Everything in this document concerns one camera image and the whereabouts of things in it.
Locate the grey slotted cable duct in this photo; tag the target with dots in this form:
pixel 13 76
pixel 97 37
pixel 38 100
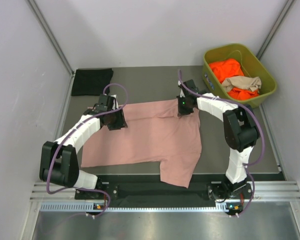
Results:
pixel 97 207

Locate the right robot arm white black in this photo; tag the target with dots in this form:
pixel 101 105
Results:
pixel 240 132

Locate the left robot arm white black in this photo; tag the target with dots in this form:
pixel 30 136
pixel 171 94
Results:
pixel 59 162

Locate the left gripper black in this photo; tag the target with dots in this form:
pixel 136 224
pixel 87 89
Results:
pixel 121 122

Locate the right aluminium corner post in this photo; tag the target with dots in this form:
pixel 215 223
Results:
pixel 288 5

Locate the beige t shirt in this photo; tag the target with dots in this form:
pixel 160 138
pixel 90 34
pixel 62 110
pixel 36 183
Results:
pixel 242 82

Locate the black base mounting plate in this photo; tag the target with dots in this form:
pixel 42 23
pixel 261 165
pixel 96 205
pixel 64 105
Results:
pixel 147 191

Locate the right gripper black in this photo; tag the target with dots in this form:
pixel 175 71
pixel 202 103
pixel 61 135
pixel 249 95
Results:
pixel 182 111

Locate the folded black t shirt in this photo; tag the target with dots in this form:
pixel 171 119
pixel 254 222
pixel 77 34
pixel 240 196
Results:
pixel 91 82

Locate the left aluminium corner post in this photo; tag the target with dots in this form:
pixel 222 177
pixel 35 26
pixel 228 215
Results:
pixel 49 34

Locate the aluminium corner post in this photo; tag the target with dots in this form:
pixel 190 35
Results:
pixel 288 5
pixel 49 34

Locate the pink t shirt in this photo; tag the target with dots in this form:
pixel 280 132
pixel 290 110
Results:
pixel 154 133

